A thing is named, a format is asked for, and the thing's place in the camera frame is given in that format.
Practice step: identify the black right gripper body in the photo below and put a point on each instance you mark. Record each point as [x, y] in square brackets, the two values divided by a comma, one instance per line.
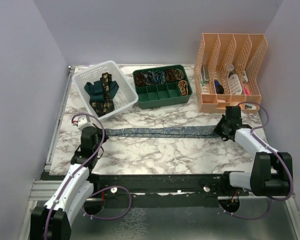
[220, 129]

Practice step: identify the grey blue floral tie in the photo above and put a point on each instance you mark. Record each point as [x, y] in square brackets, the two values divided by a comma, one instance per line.
[193, 132]

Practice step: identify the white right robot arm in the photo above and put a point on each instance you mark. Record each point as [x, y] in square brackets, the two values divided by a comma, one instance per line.
[272, 171]

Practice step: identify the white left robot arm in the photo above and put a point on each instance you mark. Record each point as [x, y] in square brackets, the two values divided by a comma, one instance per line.
[53, 220]

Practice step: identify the black gold leaf tie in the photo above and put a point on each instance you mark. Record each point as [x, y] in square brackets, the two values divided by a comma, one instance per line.
[107, 106]

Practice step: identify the blue black item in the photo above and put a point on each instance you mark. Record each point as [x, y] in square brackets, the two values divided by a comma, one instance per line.
[218, 87]

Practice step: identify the white ribbed item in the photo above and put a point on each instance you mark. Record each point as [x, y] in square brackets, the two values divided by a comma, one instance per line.
[235, 85]

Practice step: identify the pink marker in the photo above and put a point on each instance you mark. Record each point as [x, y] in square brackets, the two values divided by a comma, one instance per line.
[246, 90]

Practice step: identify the dark green tie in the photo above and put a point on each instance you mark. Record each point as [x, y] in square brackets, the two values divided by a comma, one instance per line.
[96, 93]

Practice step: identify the white plastic basket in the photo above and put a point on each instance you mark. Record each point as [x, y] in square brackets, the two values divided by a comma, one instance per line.
[125, 97]

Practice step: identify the orange file organizer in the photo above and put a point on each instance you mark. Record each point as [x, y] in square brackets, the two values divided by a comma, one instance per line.
[221, 55]

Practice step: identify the orange patterned rolled tie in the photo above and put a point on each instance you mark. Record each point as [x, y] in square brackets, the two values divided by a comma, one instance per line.
[183, 87]

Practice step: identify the tan rolled tie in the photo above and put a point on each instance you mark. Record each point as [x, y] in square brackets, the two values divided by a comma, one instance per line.
[179, 74]

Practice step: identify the green compartment tray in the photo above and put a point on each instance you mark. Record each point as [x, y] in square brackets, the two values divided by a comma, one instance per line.
[161, 95]

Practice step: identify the red brown rolled tie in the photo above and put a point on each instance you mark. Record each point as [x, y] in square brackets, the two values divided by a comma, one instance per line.
[169, 75]

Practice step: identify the dark blue rolled tie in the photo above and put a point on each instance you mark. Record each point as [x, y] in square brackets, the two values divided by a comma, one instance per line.
[159, 77]

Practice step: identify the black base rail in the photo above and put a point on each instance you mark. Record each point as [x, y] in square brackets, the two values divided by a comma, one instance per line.
[160, 191]

